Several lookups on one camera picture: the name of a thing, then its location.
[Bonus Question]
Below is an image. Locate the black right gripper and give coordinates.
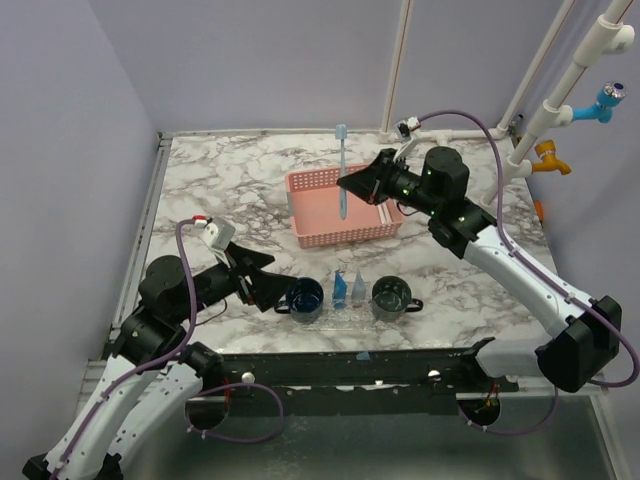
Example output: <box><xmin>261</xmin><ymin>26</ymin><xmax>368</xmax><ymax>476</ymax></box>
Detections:
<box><xmin>338</xmin><ymin>149</ymin><xmax>441</xmax><ymax>217</ymax></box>

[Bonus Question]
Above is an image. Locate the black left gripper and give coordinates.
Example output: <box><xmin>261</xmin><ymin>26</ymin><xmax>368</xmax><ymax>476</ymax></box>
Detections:
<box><xmin>175</xmin><ymin>240</ymin><xmax>300</xmax><ymax>322</ymax></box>

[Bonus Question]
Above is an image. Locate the pink plastic basket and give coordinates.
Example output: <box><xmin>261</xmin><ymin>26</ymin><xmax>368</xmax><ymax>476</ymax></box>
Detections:
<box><xmin>284</xmin><ymin>163</ymin><xmax>405</xmax><ymax>250</ymax></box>

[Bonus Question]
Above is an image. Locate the dark blue mug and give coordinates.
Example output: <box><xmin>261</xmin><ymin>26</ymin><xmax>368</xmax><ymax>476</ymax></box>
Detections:
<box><xmin>273</xmin><ymin>277</ymin><xmax>324</xmax><ymax>325</ymax></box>

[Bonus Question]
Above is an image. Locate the grey toothbrush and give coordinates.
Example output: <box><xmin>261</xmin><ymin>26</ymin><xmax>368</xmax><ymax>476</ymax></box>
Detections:
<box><xmin>335</xmin><ymin>124</ymin><xmax>347</xmax><ymax>220</ymax></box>

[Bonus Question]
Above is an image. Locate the blue toothpaste tube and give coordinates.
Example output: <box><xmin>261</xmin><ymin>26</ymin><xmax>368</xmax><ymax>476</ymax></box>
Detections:
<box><xmin>332</xmin><ymin>270</ymin><xmax>348</xmax><ymax>309</ymax></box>

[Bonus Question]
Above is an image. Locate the dark green mug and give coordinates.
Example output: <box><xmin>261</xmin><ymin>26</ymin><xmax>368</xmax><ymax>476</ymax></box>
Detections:
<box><xmin>371</xmin><ymin>275</ymin><xmax>424</xmax><ymax>322</ymax></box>

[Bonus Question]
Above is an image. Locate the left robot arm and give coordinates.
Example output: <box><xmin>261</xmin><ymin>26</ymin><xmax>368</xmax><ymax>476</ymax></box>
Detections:
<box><xmin>22</xmin><ymin>243</ymin><xmax>296</xmax><ymax>479</ymax></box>

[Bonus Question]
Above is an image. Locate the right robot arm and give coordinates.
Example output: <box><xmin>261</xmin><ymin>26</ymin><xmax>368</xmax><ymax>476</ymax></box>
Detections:
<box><xmin>337</xmin><ymin>147</ymin><xmax>622</xmax><ymax>393</ymax></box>

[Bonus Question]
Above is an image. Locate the white toothbrush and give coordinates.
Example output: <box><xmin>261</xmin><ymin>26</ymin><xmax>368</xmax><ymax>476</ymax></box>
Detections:
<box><xmin>377</xmin><ymin>204</ymin><xmax>393</xmax><ymax>225</ymax></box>

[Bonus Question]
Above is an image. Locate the yellow faucet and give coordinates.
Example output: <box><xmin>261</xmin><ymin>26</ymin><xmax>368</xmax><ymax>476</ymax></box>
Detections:
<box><xmin>532</xmin><ymin>140</ymin><xmax>571</xmax><ymax>175</ymax></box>

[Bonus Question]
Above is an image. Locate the blue faucet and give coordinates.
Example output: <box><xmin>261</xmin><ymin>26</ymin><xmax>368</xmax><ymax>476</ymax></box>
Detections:
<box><xmin>572</xmin><ymin>81</ymin><xmax>627</xmax><ymax>124</ymax></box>

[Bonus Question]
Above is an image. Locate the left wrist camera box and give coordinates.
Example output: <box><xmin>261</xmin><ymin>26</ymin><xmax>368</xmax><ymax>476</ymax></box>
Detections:
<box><xmin>200</xmin><ymin>217</ymin><xmax>236</xmax><ymax>251</ymax></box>

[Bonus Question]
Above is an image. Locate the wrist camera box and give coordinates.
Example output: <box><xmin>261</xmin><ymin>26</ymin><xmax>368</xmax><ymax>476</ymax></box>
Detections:
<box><xmin>200</xmin><ymin>217</ymin><xmax>236</xmax><ymax>251</ymax></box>
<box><xmin>393</xmin><ymin>116</ymin><xmax>421</xmax><ymax>162</ymax></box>

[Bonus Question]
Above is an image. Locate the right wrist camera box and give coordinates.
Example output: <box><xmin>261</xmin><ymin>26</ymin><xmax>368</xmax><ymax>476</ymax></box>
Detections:
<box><xmin>393</xmin><ymin>116</ymin><xmax>421</xmax><ymax>162</ymax></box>

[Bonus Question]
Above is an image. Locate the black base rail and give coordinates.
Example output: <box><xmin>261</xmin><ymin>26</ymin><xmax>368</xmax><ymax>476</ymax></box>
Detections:
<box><xmin>196</xmin><ymin>345</ymin><xmax>518</xmax><ymax>417</ymax></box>

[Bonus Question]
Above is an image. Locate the white pvc pipe frame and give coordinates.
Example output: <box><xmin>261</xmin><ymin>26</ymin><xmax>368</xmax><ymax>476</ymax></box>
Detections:
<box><xmin>378</xmin><ymin>0</ymin><xmax>637</xmax><ymax>240</ymax></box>

